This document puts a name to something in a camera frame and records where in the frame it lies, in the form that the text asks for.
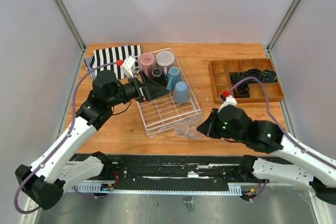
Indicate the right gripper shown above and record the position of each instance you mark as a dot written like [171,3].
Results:
[208,127]

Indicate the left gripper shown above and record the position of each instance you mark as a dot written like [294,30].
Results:
[153,90]

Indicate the black white-lined mug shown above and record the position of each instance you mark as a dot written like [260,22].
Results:
[158,77]

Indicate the clear glass cup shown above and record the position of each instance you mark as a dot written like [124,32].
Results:
[188,129]

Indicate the blue floral mug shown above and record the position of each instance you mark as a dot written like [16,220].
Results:
[173,77]

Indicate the plain blue cup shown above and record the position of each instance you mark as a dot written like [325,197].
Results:
[180,94]

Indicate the pink ghost mug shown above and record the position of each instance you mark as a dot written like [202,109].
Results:
[147,62]

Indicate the lilac grey mug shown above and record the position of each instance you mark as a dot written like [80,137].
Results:
[165,60]

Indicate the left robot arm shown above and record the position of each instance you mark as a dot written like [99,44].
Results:
[46,179]

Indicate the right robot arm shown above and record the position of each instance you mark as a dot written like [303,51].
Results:
[306,167]

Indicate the black white striped cloth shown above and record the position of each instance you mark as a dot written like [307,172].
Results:
[113,54]

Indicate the wooden compartment tray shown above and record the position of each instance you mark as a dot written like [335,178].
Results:
[224,74]

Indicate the dark coiled item middle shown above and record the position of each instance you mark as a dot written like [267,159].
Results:
[256,73]

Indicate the dark coiled item right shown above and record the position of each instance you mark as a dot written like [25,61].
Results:
[269,76]

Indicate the white wire dish rack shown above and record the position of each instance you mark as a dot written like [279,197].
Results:
[162,114]

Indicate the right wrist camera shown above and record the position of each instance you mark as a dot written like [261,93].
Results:
[227,99]

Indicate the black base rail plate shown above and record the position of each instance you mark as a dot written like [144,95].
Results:
[175,172]

